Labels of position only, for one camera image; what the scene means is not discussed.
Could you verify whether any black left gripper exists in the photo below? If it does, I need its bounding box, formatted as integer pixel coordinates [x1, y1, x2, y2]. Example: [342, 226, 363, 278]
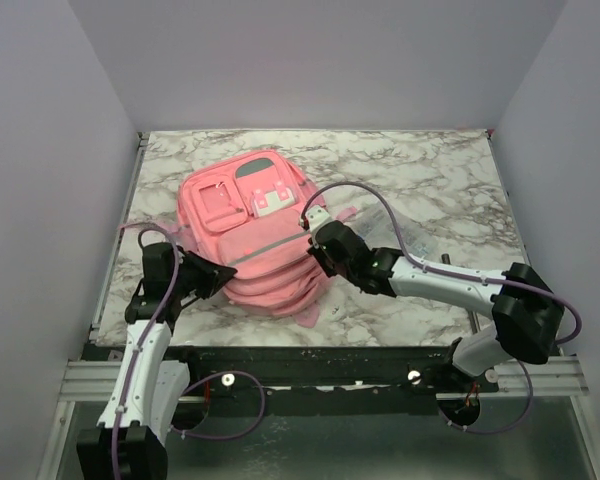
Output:
[171, 249, 235, 298]

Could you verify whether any pink student backpack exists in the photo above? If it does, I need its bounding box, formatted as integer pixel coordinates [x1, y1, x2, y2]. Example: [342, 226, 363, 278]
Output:
[117, 147, 357, 329]

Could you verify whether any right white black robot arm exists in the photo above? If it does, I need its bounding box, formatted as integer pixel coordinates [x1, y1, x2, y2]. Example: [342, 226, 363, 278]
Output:
[303, 215, 564, 392]

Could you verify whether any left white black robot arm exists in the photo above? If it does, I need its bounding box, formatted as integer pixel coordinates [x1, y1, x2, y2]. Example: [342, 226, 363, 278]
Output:
[76, 242, 237, 479]

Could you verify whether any clear plastic bag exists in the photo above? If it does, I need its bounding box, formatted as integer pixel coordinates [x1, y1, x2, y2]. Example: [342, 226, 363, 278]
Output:
[351, 203, 438, 259]

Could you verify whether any black metal clamp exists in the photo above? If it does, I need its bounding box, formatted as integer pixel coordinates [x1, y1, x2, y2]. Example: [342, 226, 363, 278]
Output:
[440, 253, 480, 334]

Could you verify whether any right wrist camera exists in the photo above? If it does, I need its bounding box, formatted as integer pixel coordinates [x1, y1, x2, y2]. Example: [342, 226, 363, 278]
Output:
[299, 205, 333, 234]

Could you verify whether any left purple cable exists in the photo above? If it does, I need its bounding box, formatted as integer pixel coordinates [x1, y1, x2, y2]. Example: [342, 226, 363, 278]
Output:
[110, 225, 267, 480]

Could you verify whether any aluminium rail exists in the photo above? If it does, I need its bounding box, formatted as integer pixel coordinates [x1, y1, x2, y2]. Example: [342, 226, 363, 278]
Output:
[59, 356, 589, 402]

